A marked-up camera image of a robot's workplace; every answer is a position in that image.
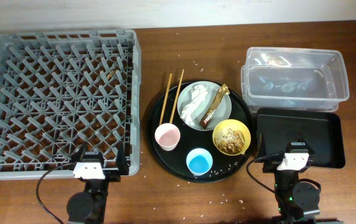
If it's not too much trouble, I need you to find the food scraps and rice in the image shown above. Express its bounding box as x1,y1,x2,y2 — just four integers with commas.
214,128,246,154

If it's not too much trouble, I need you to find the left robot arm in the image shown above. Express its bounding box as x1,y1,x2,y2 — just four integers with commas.
67,142,129,223

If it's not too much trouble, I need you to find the clear plastic waste bin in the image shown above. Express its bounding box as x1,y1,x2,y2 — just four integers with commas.
241,47,350,111

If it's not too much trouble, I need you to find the yellow bowl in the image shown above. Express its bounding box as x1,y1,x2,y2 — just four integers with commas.
212,119,251,156

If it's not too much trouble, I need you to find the grey plastic dishwasher rack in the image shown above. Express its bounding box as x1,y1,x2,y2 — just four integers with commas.
0,29,141,180

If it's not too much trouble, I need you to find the wooden chopstick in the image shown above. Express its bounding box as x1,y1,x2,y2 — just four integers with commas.
169,69,185,124
159,73,172,126

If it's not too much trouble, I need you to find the brown snack wrapper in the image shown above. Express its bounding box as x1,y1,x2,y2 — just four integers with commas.
199,84,232,129

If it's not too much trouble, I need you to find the blue cup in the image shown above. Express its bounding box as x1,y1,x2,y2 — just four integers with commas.
186,148,213,176

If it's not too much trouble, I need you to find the black rectangular waste tray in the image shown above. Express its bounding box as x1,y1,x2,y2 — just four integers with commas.
256,108,345,169

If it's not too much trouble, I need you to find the pink cup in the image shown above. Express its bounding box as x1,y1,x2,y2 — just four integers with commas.
154,123,180,151

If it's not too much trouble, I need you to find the round black serving tray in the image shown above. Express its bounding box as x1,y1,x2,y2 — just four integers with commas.
144,90,256,183

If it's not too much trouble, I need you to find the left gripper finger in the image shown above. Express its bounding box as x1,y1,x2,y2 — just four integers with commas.
70,142,87,163
116,143,129,175

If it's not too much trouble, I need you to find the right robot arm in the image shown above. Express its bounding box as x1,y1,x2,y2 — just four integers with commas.
263,142,321,223

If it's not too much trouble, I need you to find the white tissue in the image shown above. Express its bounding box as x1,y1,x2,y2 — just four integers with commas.
179,84,208,126

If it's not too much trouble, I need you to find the light grey plate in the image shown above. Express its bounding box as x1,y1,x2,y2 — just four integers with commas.
177,81,232,131

